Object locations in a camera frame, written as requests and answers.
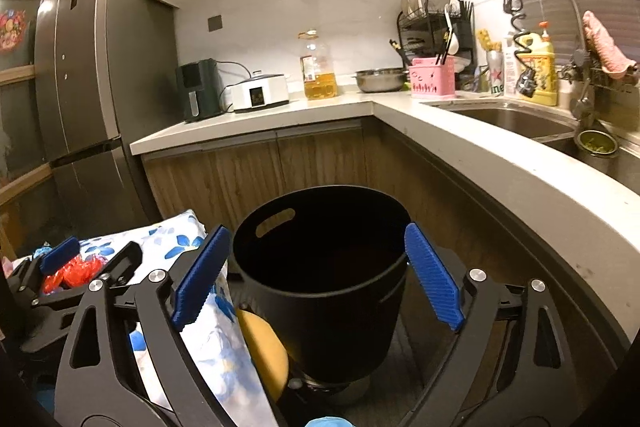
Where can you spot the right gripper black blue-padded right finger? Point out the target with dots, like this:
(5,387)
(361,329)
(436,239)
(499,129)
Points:
(508,362)

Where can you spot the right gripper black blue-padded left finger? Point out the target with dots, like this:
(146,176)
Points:
(99,383)

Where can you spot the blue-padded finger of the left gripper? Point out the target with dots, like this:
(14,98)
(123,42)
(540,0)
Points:
(57,257)

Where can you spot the red plastic bag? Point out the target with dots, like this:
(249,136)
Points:
(77,272)

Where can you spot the black trash bin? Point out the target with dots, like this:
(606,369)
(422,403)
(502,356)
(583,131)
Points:
(326,268)

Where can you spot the wooden glass door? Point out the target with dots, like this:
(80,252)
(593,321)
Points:
(26,187)

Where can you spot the floral blue white tablecloth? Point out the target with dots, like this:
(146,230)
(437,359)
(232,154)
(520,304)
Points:
(214,340)

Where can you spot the wooden lower cabinet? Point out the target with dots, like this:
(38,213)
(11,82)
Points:
(224,180)

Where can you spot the grey refrigerator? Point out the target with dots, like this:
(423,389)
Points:
(105,78)

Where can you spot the black air fryer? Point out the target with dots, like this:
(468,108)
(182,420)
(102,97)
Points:
(199,90)

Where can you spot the steel sink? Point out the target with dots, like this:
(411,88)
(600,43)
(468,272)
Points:
(553,130)

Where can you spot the white rice cooker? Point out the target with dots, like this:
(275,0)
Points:
(259,92)

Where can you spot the cooking oil bottle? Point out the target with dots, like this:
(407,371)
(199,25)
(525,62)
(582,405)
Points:
(317,66)

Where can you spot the pink utensil holder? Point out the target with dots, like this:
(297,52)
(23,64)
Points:
(430,78)

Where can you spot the yellow detergent bottle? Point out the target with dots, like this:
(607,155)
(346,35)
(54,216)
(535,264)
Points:
(541,59)

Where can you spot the steel bowl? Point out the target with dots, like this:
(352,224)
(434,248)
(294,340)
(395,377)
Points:
(380,80)

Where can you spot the black dish rack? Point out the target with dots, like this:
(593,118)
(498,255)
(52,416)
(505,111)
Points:
(425,26)

